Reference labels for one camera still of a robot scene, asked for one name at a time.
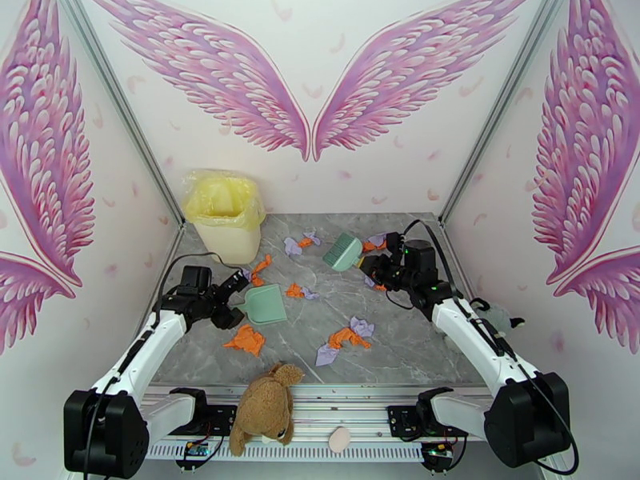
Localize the grey white plush husky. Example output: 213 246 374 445
472 299 526 334

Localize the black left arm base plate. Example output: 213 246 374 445
192 404 238 437

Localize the small circuit board with wires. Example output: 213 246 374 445
174 439 217 470
419 441 458 472

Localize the aluminium rail frame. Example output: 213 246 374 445
139 383 496 445

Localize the brown plush bunny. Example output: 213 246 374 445
229 362 305 457

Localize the green plastic dustpan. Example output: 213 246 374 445
230 285 289 326

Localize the pink round sponge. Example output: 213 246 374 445
328 426 353 454

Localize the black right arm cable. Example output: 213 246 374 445
403 219 581 477

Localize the white perforated cable tray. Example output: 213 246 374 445
147 442 426 463

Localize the yellow plastic bin liner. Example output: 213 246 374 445
181 168 267 230

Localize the green plastic hand brush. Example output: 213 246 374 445
322 232 365 273

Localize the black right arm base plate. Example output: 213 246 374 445
387 404 469 441

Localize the cream plastic trash bin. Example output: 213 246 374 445
192 221 263 266

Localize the aluminium corner post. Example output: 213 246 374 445
439 0 572 227
52 0 185 227

